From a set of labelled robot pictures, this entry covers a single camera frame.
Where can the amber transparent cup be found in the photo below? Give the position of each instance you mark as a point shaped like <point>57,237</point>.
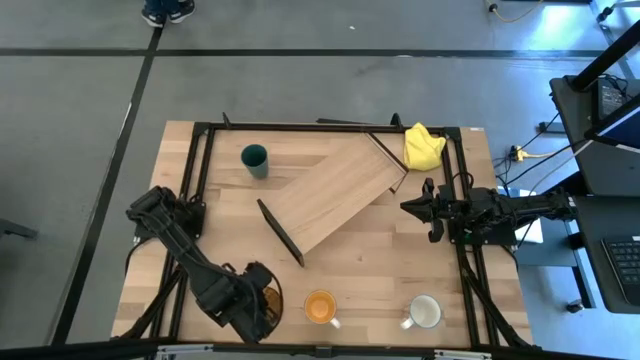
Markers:
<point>273,306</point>

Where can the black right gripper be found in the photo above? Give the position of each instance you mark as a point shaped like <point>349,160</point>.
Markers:
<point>450,210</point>

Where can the black desk with keyboard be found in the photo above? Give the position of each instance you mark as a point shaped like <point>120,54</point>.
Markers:
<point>592,260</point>

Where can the yellow power strip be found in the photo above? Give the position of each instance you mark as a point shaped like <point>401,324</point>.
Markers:
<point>520,153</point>

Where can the grey metal stand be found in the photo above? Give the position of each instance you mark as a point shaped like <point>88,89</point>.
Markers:
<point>605,13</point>

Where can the black aluminium table frame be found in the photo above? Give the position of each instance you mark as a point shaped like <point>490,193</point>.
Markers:
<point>202,129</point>

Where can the orange mug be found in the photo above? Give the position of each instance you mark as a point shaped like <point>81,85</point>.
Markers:
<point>320,306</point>

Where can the silver frame bracket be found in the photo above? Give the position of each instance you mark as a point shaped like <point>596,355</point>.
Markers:
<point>462,355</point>
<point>182,351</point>

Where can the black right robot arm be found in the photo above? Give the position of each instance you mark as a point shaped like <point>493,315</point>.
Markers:
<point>520,210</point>

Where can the dark green cup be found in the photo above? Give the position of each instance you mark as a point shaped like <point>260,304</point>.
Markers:
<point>255,160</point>

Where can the black stand foot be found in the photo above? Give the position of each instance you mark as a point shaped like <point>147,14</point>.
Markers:
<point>15,229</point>

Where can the person's shoe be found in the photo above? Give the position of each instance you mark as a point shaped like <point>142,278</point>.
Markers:
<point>153,19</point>
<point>181,11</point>

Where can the black diagonal beam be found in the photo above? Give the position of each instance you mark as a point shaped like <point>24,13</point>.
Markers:
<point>607,57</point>
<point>612,117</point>

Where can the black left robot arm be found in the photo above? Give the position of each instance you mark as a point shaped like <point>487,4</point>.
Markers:
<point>200,270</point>

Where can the black computer box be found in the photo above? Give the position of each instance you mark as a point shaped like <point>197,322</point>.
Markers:
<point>609,97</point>

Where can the white mug with red pattern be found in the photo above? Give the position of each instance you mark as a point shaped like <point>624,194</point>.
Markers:
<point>425,311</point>

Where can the yellow cloth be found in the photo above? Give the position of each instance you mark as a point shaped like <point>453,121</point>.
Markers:
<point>422,147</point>

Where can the black keyboard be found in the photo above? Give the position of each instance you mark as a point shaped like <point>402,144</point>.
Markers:
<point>625,267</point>

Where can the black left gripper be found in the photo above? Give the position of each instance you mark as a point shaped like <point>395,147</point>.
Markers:
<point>245,305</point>

